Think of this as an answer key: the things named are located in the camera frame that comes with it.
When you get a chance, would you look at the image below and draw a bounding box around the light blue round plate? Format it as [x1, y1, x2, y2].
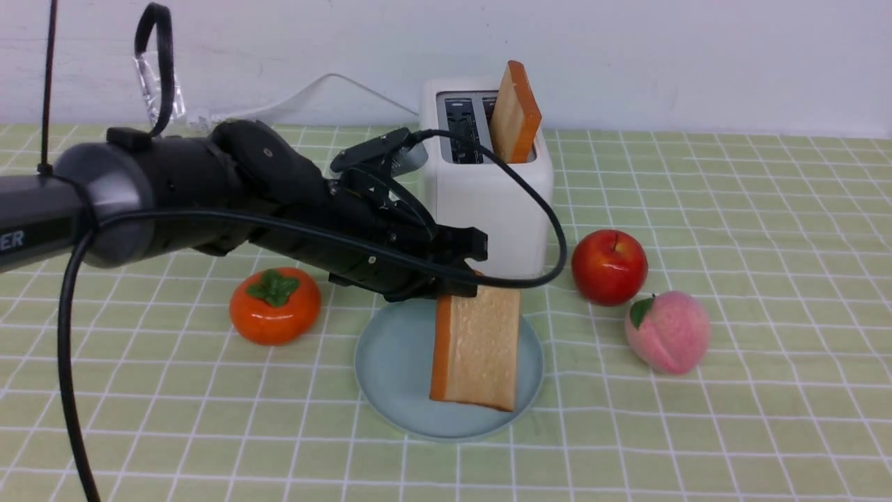
[353, 299, 546, 443]

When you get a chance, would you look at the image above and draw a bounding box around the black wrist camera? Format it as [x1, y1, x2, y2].
[330, 127, 428, 177]

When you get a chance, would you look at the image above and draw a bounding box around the red apple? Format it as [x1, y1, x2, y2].
[571, 229, 649, 306]

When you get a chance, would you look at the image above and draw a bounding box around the white power cord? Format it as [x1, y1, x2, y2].
[187, 73, 420, 130]

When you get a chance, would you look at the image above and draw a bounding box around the orange persimmon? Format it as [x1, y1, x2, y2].
[229, 267, 321, 347]

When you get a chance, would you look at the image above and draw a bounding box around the black camera cable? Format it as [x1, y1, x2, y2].
[58, 128, 568, 502]

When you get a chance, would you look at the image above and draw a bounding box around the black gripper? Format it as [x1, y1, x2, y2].
[251, 180, 489, 302]

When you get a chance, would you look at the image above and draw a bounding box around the green checkered tablecloth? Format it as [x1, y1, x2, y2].
[0, 124, 892, 502]

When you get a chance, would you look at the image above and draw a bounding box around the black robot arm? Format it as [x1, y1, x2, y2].
[1, 121, 488, 301]

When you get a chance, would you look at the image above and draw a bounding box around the toast slice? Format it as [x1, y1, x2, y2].
[428, 286, 521, 412]
[489, 60, 542, 163]

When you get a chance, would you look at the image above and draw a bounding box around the pink peach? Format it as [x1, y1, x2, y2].
[624, 290, 711, 375]

